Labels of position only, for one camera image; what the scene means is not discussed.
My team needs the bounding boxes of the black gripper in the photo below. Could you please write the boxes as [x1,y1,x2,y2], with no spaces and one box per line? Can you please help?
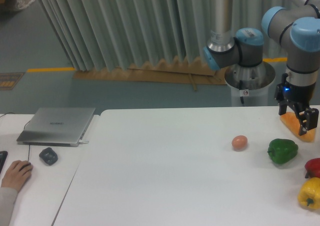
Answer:
[274,73,319,136]

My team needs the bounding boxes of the yellow bell pepper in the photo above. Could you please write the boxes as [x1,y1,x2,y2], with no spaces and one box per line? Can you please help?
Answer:
[297,177,320,210]

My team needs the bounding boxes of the black computer mouse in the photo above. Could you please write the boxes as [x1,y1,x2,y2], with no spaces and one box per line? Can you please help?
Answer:
[19,162,32,173]

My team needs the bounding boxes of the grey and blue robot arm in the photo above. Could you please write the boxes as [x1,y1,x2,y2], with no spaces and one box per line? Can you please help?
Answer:
[203,0,320,135]

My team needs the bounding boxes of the grey sleeved forearm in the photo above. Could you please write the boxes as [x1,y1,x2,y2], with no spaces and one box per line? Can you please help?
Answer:
[0,187,18,226]

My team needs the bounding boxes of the green bell pepper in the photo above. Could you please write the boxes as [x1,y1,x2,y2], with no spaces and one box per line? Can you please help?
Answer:
[267,138,299,165]

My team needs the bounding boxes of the red bell pepper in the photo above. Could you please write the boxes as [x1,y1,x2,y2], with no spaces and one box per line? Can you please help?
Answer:
[304,158,320,178]

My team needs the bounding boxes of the person's bare hand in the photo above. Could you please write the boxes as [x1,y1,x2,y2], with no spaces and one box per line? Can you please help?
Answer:
[1,160,33,193]

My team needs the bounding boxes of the orange bread loaf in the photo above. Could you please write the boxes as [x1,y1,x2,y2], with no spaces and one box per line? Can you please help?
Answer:
[280,112,317,143]

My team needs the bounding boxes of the brown egg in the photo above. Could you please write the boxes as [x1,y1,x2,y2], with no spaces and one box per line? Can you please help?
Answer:
[231,135,248,151]

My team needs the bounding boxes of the brown cardboard sheet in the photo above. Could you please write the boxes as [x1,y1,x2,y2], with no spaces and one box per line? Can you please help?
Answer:
[73,57,227,87]

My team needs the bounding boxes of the pale green folding curtain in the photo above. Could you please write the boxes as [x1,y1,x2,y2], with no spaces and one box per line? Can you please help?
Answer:
[39,0,262,71]

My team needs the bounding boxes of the small black controller device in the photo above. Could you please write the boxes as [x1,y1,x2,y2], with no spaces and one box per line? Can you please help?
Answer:
[39,147,58,166]

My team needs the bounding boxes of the silver closed laptop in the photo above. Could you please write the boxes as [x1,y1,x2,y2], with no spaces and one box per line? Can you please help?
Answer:
[16,107,95,146]

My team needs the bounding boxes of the black keyboard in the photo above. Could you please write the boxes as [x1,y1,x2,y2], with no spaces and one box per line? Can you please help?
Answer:
[0,151,8,173]

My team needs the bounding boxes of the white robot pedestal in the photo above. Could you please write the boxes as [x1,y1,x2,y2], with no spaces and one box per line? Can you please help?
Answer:
[224,62,276,107]

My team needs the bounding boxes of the white laptop cable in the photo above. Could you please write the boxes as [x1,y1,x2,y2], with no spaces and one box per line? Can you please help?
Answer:
[79,114,97,145]

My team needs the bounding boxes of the black mouse cable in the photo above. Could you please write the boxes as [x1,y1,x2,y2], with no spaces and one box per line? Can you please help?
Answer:
[0,112,34,163]

